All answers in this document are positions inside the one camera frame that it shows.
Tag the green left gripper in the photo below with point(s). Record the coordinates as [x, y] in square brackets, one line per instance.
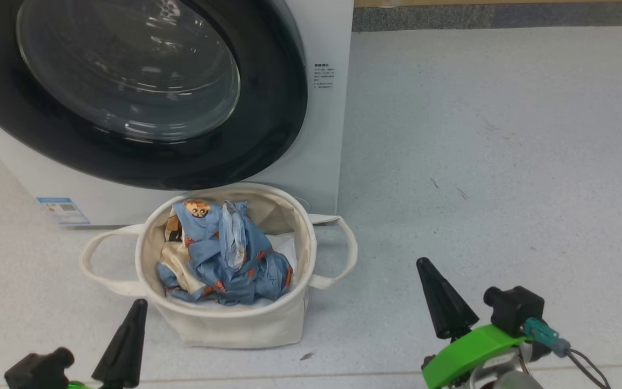
[78, 386]

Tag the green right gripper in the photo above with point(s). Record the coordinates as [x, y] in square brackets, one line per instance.
[467, 351]

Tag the blue patterned garment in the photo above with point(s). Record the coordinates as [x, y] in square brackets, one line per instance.
[224, 265]

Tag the black round washing machine door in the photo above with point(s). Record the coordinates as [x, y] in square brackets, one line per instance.
[268, 108]

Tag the cream canvas laundry basket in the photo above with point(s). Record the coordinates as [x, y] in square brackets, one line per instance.
[246, 324]

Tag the white cloth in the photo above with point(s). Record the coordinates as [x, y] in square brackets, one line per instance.
[285, 246]

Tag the white front-load washing machine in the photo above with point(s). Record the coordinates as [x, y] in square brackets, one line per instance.
[322, 151]

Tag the blue energy label sticker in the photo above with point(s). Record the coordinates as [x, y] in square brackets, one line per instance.
[63, 210]

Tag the white text notice sticker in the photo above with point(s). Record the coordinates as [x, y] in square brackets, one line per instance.
[323, 75]

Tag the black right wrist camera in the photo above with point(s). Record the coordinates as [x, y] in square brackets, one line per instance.
[516, 308]

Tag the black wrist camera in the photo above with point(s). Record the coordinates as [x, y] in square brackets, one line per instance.
[516, 308]
[38, 370]

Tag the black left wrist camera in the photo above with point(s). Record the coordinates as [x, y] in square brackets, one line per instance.
[38, 370]

